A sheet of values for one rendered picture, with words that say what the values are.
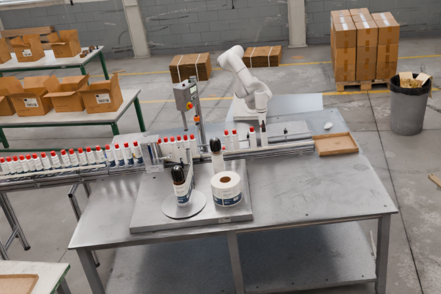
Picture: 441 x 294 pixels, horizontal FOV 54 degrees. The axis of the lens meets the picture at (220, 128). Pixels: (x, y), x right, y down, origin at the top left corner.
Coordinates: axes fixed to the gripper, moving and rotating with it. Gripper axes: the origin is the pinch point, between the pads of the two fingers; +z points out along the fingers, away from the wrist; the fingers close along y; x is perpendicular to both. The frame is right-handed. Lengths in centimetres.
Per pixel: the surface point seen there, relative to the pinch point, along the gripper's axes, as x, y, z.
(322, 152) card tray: 42.6, 13.1, 20.1
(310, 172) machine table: 29.4, 32.9, 23.2
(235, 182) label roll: -25, 63, 4
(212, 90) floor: -54, -343, 106
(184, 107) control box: -58, 0, -26
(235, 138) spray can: -22.6, 2.8, 4.7
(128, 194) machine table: -106, 34, 24
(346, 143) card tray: 64, 0, 23
